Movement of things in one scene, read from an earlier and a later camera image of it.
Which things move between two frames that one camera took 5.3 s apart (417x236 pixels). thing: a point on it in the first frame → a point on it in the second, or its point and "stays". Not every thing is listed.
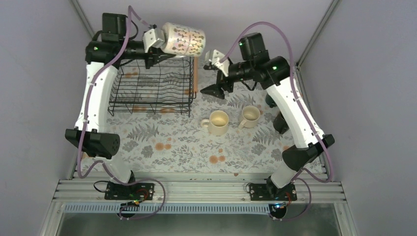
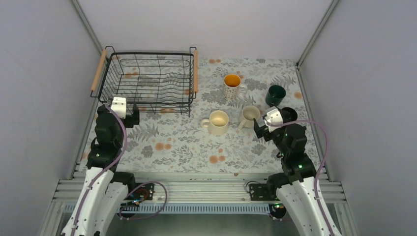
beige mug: x=249 y=117 stays
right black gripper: x=221 y=80 → x=261 y=131
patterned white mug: x=179 y=40 → x=232 y=88
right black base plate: x=272 y=192 stays
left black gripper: x=153 y=56 → x=131 y=121
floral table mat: x=236 y=134 stays
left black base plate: x=137 y=191 stays
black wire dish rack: x=167 y=88 stays
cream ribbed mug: x=218 y=124 stays
